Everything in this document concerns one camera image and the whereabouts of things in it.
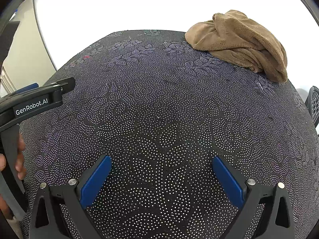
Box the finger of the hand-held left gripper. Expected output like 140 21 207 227
15 83 39 94
41 77 76 94

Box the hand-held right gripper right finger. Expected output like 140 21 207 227
212 156 297 239

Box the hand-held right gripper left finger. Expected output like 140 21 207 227
29 155 112 239

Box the brown fleece sweater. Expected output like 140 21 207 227
185 10 288 83

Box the person's left forearm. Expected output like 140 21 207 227
0 194 24 239

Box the person's left hand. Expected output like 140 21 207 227
0 132 27 180

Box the dark dotted tablecloth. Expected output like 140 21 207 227
21 29 319 239

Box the black mesh chair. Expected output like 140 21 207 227
304 86 319 130

